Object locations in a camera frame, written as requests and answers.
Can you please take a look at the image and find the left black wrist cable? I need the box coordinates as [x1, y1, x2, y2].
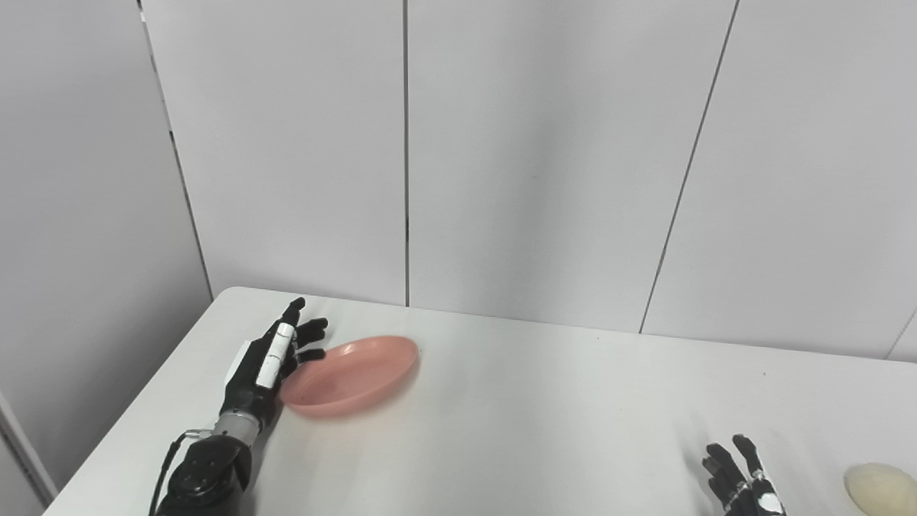
[148, 429, 213, 516]

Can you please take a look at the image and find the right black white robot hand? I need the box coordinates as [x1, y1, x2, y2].
[701, 434, 788, 516]

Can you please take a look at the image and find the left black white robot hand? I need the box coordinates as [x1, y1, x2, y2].
[219, 297, 330, 432]

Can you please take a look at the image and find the cream steamed bun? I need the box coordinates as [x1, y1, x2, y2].
[843, 463, 917, 516]

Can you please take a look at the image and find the pink round plate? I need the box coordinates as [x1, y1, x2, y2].
[278, 335, 421, 419]

